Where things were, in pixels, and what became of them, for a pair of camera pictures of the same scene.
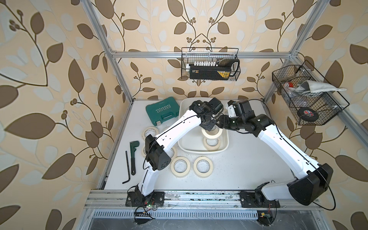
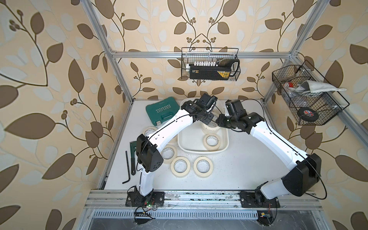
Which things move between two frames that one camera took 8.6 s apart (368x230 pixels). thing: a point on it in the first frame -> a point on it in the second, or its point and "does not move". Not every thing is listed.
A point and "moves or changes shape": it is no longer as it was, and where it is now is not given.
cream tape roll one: x=142 y=152 moves or changes shape
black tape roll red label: x=308 y=114 does not move
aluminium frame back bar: x=201 y=54 does not move
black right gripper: x=224 y=121 does not move
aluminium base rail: x=204 y=200 does not move
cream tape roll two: x=203 y=175 -> x=212 y=148
